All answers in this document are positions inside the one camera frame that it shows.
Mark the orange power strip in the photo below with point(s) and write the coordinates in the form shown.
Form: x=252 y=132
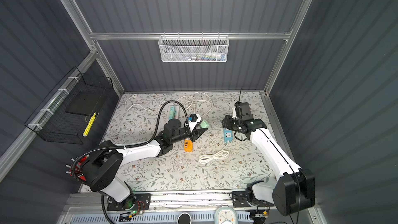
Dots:
x=188 y=145

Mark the white analog clock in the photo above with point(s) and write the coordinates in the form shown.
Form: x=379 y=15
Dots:
x=225 y=215

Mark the white wire wall basket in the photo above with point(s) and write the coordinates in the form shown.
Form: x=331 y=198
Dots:
x=172 y=50

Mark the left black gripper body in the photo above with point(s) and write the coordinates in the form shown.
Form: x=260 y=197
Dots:
x=193 y=131

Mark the markers in white basket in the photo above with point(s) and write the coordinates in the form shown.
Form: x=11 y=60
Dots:
x=209 y=56

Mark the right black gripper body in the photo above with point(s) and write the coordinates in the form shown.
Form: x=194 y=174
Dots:
x=229 y=123

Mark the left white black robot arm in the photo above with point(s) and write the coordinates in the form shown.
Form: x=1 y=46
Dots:
x=98 y=167

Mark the black pad in basket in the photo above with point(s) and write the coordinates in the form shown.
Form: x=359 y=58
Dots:
x=85 y=103

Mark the black round knob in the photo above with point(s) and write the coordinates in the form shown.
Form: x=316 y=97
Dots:
x=184 y=218

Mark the yellow marker in basket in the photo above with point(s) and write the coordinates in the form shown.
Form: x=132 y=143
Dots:
x=89 y=125

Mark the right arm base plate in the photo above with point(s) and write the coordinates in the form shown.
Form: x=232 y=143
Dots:
x=246 y=199

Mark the green plug adapter upper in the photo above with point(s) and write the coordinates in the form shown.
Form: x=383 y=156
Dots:
x=204 y=124

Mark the black wire wall basket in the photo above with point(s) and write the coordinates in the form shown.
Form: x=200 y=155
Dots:
x=70 y=114

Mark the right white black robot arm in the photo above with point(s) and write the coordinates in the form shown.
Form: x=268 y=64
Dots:
x=294 y=190

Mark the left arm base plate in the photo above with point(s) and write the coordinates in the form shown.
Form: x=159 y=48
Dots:
x=133 y=202

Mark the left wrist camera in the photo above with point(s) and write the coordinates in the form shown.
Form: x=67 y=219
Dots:
x=193 y=121

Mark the blue power strip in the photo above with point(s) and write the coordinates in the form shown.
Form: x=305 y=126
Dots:
x=228 y=135

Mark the white multicolour power strip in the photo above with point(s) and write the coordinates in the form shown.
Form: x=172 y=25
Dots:
x=173 y=112

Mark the floral table mat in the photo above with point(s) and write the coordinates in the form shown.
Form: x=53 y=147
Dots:
x=213 y=164

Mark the red pencil cup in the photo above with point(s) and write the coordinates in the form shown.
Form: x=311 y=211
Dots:
x=78 y=170

